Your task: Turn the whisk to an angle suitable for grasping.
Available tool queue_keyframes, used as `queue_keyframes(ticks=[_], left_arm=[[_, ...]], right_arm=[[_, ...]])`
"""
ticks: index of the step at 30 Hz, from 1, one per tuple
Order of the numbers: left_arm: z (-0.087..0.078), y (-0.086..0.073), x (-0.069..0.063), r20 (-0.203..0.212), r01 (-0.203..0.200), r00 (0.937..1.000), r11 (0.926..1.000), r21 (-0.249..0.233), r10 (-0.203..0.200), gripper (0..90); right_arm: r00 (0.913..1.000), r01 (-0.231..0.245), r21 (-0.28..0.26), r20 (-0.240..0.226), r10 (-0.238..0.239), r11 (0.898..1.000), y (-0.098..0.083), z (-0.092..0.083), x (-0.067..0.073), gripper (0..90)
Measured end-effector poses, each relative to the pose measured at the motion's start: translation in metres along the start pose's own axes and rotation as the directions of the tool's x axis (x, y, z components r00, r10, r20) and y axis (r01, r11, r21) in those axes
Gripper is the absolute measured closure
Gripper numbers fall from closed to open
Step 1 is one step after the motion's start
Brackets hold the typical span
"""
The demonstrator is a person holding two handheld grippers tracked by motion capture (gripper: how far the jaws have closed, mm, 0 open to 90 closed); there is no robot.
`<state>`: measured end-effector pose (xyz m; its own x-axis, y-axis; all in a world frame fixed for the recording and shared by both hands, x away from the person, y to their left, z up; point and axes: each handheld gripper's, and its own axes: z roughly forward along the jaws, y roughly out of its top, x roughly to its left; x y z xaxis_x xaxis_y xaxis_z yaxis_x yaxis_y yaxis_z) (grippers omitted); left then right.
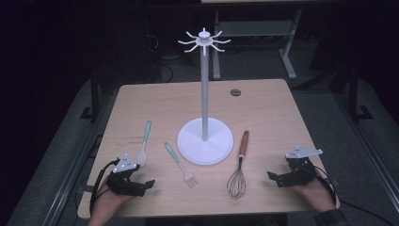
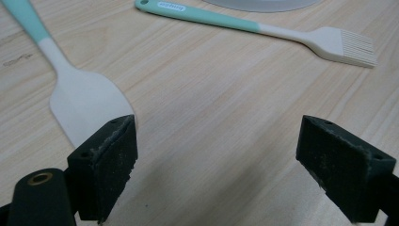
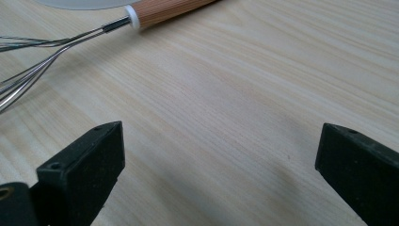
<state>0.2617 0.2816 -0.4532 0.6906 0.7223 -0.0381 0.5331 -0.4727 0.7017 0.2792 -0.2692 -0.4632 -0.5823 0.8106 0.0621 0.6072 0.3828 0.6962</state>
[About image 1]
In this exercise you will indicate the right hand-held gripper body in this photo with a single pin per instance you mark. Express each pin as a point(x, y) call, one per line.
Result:
point(299, 172)

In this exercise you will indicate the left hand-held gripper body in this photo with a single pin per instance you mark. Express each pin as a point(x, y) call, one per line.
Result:
point(120, 183)

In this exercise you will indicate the white utensil rack stand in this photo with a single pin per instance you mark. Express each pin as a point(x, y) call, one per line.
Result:
point(205, 147)

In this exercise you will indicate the person's left hand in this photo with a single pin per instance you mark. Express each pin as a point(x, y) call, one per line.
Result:
point(108, 199)

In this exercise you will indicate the person's right hand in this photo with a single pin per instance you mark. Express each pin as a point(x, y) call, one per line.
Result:
point(318, 196)

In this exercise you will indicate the grey tape strip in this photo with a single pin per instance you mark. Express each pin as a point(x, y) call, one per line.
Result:
point(335, 182)
point(84, 189)

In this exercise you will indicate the black metal stand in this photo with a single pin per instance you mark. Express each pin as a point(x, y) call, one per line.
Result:
point(354, 94)
point(94, 97)

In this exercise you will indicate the grey round table grommet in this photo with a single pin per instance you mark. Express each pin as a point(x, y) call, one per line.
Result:
point(235, 92)

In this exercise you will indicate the metal floor rail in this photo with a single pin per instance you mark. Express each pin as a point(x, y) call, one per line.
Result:
point(373, 157)
point(75, 169)

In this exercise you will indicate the white desk frame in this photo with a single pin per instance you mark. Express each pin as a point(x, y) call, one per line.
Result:
point(288, 53)

